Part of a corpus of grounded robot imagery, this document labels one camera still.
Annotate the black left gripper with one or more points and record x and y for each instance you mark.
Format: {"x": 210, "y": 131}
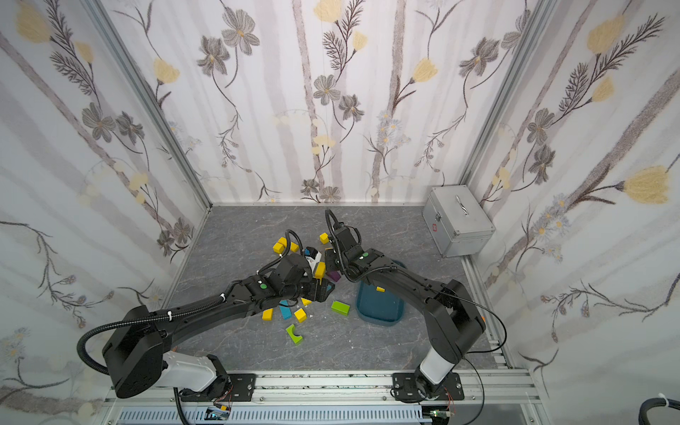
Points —
{"x": 316, "y": 284}

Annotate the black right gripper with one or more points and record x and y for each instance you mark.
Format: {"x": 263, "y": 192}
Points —
{"x": 335, "y": 231}

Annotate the short yellow rectangular block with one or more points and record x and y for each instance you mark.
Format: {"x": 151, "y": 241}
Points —
{"x": 320, "y": 270}

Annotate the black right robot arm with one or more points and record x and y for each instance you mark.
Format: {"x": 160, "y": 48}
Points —
{"x": 452, "y": 318}

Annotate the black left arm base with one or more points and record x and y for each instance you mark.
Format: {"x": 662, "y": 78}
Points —
{"x": 234, "y": 388}

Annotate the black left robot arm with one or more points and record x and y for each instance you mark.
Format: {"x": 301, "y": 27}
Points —
{"x": 139, "y": 355}

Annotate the purple triangular block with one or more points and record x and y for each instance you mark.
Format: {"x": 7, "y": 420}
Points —
{"x": 334, "y": 276}

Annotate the small yellow block front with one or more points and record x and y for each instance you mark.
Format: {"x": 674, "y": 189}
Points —
{"x": 300, "y": 315}

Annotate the green rectangular block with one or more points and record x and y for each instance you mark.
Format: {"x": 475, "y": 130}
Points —
{"x": 340, "y": 308}

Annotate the large teal flat block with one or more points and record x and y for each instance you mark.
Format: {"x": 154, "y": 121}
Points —
{"x": 285, "y": 310}

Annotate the green arch block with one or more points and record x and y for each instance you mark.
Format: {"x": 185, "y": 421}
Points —
{"x": 294, "y": 335}

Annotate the teal plastic bin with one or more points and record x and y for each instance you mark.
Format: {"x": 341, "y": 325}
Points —
{"x": 383, "y": 309}

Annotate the silver aluminium first aid case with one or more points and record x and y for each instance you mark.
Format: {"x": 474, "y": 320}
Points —
{"x": 456, "y": 222}

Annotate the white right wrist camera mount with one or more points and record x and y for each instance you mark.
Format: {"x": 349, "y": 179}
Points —
{"x": 314, "y": 260}

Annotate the white cable tray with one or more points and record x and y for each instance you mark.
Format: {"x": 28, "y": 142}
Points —
{"x": 307, "y": 415}

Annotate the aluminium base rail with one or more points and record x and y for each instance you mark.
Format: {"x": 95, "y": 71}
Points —
{"x": 493, "y": 396}

